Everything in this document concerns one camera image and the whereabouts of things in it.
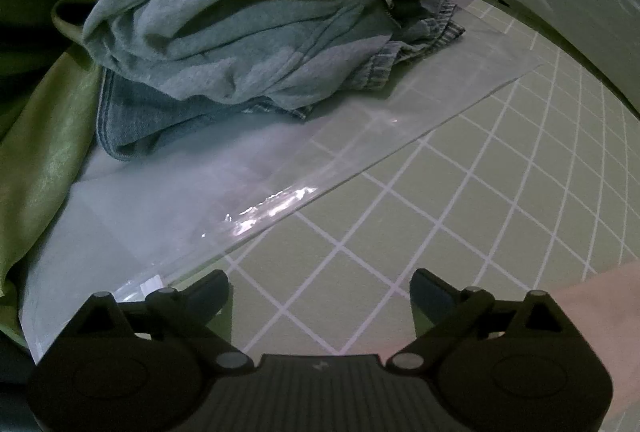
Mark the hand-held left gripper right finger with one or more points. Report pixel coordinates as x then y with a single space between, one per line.
429 297

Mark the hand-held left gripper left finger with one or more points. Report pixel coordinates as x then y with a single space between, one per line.
212 293

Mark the pale pink garment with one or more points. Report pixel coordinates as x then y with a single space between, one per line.
600 312

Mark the clear plastic sheet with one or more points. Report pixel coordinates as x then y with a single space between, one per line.
200 192

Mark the blue denim jeans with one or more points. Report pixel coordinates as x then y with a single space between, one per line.
145 122

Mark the green curtain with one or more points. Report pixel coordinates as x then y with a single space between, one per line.
40 152

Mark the grey zip hoodie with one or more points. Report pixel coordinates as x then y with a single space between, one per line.
225 37

